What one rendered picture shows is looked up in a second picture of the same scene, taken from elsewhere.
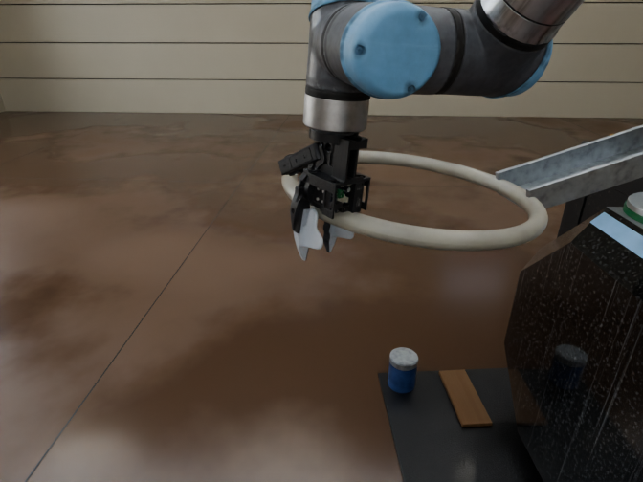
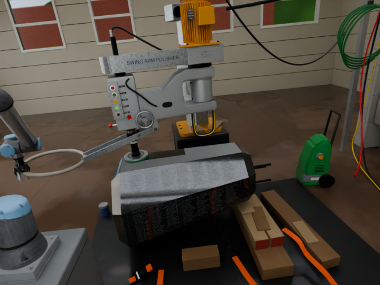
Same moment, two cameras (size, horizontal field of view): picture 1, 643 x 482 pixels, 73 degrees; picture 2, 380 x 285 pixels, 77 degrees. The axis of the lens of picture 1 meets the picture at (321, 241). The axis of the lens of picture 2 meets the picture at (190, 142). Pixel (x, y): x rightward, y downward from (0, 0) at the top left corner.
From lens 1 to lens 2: 1.67 m
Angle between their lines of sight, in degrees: 5
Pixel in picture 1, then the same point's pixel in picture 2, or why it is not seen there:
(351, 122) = (17, 156)
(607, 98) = (258, 82)
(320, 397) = (77, 221)
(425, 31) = (9, 148)
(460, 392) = not seen: hidden behind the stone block
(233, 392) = (50, 224)
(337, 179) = (18, 166)
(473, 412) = not seen: hidden behind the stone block
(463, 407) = not seen: hidden behind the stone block
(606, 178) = (100, 153)
